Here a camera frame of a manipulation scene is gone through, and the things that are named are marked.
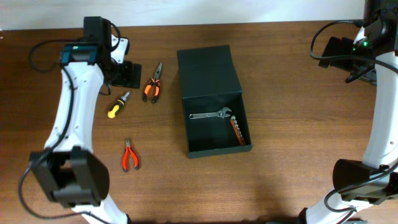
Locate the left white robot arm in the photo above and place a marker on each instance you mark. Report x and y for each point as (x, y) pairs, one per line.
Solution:
(67, 170)

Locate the black box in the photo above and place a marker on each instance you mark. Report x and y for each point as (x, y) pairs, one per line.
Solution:
(208, 83)

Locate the yellow black screwdriver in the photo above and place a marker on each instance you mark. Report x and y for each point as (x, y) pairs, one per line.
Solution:
(118, 105)

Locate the orange socket bit rail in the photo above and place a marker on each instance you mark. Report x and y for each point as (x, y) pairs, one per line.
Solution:
(237, 131)

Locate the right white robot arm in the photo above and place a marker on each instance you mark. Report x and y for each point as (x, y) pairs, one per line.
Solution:
(358, 185)

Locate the silver adjustable wrench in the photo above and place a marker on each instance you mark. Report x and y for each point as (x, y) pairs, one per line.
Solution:
(222, 113)

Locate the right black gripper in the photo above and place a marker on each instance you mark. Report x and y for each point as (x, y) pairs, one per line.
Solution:
(341, 47)

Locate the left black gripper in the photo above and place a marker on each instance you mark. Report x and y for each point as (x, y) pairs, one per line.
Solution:
(131, 79)

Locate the orange black needle-nose pliers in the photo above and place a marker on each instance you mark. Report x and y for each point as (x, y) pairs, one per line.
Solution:
(155, 83)

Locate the red handled cutting pliers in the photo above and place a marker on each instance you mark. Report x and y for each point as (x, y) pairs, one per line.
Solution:
(129, 152)

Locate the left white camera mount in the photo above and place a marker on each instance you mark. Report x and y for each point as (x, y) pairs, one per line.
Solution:
(121, 50)

